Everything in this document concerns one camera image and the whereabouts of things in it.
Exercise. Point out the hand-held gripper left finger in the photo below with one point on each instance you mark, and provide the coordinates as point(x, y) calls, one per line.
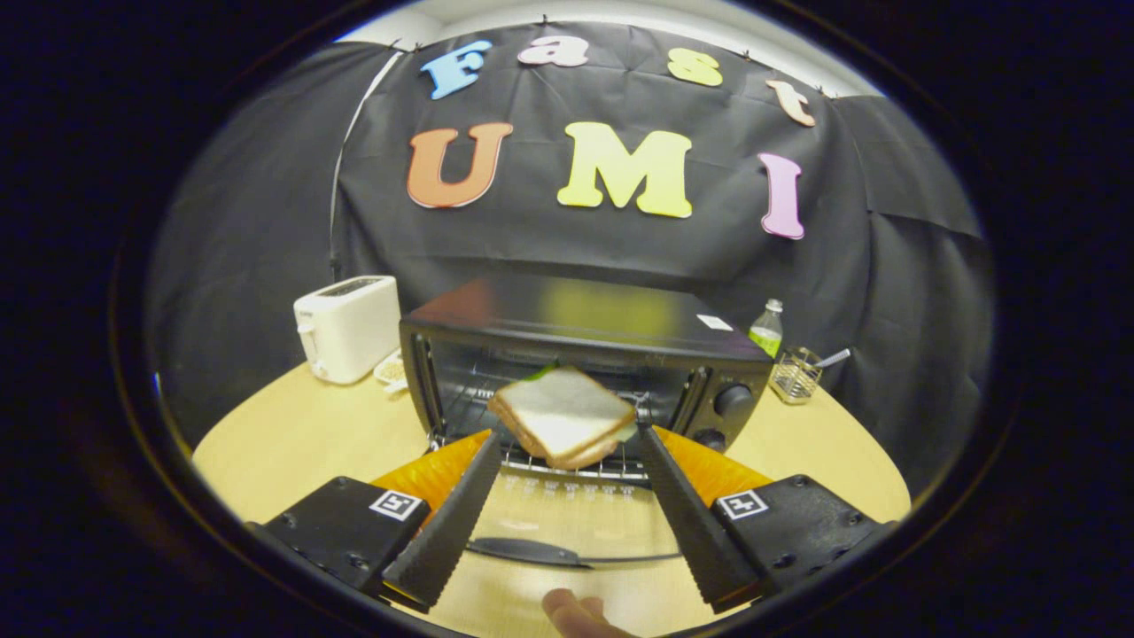
point(452, 523)

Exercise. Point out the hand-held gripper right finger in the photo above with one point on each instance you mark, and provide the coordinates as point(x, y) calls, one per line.
point(687, 523)

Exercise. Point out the sandwich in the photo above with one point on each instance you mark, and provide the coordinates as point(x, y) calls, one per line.
point(563, 412)

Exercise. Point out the black toaster oven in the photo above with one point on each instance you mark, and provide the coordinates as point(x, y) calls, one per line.
point(576, 310)

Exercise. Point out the white pop-up toaster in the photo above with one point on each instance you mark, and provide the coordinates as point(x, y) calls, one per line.
point(350, 328)

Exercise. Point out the small dish of grains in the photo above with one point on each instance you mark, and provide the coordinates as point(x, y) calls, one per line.
point(391, 369)

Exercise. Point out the clear bottle green label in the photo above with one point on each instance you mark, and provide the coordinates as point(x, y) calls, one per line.
point(766, 335)

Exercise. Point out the metal spoon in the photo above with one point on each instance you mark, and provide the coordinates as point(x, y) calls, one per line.
point(834, 357)

